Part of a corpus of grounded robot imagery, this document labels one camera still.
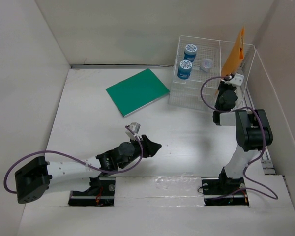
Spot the orange notebook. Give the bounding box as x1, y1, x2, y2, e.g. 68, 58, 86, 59
214, 26, 246, 96

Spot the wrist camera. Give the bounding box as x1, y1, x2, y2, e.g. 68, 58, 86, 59
226, 73, 244, 87
125, 122, 141, 140

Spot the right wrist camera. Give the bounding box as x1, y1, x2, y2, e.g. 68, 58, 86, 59
226, 73, 244, 87

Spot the white wire rack organizer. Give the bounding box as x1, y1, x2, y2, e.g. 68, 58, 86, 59
169, 36, 256, 112

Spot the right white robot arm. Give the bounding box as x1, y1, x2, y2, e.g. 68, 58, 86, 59
212, 81, 273, 196

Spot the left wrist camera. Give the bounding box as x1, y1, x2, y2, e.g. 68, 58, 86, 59
125, 122, 141, 140

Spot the small clear tape roll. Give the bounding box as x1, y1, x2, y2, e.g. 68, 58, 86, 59
200, 59, 214, 73

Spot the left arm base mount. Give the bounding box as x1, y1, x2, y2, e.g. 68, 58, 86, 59
68, 177, 116, 207

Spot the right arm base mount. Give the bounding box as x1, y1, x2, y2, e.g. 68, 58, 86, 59
198, 177, 249, 207

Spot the green notebook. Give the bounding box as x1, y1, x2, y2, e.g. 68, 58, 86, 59
106, 69, 170, 117

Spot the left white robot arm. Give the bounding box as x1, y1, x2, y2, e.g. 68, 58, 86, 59
15, 135, 162, 204

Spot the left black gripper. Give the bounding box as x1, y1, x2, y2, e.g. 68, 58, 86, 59
118, 134, 160, 169

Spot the blue tape roll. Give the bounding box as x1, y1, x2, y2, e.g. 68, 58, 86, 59
184, 44, 198, 62
177, 59, 193, 80

